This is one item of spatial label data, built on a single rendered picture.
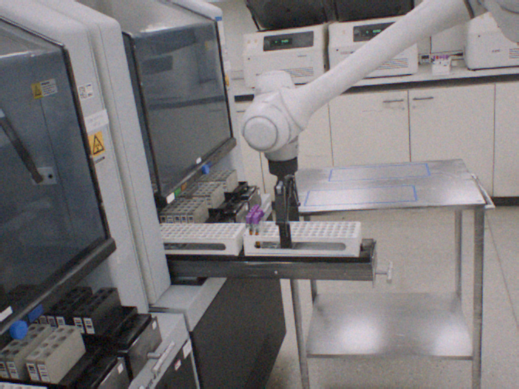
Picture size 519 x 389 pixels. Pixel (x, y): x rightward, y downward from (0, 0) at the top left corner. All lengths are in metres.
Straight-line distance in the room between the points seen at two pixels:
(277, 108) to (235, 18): 3.30
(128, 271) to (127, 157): 0.27
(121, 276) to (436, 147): 2.73
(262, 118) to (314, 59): 2.55
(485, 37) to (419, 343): 2.13
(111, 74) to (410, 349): 1.31
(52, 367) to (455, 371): 1.64
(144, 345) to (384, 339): 1.03
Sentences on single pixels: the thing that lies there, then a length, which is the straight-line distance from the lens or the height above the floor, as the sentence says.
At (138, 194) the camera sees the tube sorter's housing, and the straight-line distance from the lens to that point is 1.36.
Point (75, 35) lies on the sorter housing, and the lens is 1.20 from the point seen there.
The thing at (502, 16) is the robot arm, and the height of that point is 1.36.
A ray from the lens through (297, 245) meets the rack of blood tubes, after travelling 1.47.
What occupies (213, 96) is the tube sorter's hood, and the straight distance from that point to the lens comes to 1.81.
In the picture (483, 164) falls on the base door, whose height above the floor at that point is 0.31.
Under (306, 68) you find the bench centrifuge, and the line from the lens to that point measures 3.66.
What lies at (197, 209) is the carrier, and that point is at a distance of 1.64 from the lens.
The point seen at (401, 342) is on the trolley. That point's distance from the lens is 1.99.
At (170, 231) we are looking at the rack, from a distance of 1.55.
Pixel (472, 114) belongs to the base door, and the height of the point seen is 0.63.
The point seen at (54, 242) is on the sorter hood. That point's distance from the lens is 1.07.
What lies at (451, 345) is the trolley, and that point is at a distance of 1.99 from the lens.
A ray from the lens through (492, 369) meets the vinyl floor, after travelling 2.37.
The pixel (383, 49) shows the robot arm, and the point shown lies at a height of 1.31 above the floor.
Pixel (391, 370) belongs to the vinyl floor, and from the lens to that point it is 2.32.
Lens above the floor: 1.43
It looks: 19 degrees down
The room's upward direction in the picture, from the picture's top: 8 degrees counter-clockwise
